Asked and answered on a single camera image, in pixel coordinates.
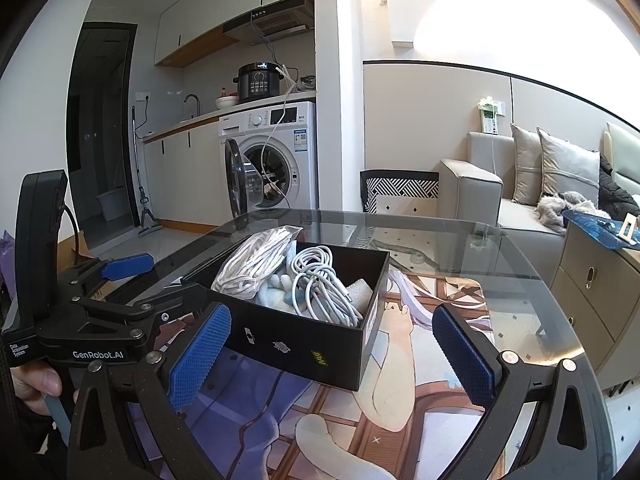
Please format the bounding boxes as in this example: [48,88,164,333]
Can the white washing machine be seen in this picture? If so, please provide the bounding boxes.
[217,101,318,221]

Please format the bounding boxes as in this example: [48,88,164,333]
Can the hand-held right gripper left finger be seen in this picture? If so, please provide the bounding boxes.
[65,302,233,480]

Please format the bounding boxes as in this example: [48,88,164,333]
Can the white lower kitchen cabinets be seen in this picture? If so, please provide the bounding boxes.
[142,117,223,226]

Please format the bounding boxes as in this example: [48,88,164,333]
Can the patterned storage stool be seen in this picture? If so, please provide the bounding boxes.
[360,170,441,218]

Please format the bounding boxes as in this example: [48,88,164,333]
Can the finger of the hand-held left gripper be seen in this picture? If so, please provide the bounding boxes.
[127,282,208,328]
[59,254,156,291]

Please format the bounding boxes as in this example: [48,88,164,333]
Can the grey bucket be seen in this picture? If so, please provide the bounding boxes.
[96,186,127,223]

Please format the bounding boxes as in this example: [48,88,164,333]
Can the person's left hand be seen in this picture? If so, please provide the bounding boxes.
[10,362,63,413]

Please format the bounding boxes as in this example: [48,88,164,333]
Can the grey throw pillow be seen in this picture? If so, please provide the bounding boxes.
[537,127,601,201]
[510,123,543,207]

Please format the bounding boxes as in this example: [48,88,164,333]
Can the white upper kitchen cabinets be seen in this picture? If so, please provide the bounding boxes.
[154,0,316,67]

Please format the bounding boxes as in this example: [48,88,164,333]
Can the black jacket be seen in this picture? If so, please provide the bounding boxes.
[597,152,640,221]

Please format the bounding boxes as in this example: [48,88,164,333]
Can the white kitchen cabinets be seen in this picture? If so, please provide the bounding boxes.
[154,0,316,67]
[142,117,223,226]

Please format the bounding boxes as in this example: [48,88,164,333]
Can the black pressure cooker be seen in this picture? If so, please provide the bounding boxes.
[235,61,286,103]

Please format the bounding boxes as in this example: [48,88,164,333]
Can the black cardboard box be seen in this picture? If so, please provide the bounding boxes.
[182,237,391,392]

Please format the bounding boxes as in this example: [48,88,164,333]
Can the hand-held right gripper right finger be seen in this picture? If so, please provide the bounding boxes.
[431,304,608,480]

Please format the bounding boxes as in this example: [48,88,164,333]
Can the blue mat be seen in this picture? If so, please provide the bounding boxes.
[561,209,640,251]

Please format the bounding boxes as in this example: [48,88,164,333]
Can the beige cabinet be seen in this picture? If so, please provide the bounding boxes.
[550,220,640,391]

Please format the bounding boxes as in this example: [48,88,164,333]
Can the purple plastic bag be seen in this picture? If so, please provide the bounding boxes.
[0,230,18,281]

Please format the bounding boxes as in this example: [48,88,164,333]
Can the floor mop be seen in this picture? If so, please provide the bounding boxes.
[131,105,165,239]

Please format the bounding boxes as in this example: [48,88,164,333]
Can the beige sofa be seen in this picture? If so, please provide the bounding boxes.
[440,122,640,261]

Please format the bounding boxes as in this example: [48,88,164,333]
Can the grey fur cloth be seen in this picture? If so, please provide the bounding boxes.
[536,191,612,233]

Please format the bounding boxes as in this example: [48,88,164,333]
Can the white cable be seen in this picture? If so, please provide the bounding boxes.
[289,244,366,323]

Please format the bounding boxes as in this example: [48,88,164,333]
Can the white and blue plush toy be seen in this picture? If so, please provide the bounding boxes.
[257,275,311,318]

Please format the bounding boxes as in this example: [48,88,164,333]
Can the plastic bag of white rope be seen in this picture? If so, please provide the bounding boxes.
[211,225,303,302]

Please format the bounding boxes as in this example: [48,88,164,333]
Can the dark glass door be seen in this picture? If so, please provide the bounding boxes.
[66,22,138,256]

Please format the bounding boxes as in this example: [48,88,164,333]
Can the range hood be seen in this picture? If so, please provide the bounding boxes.
[222,0,316,43]

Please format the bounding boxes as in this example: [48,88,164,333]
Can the grey sponge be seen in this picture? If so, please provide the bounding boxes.
[347,276,376,311]

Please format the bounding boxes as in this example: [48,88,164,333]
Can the wall-mounted holder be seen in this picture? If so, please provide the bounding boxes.
[476,96,505,136]

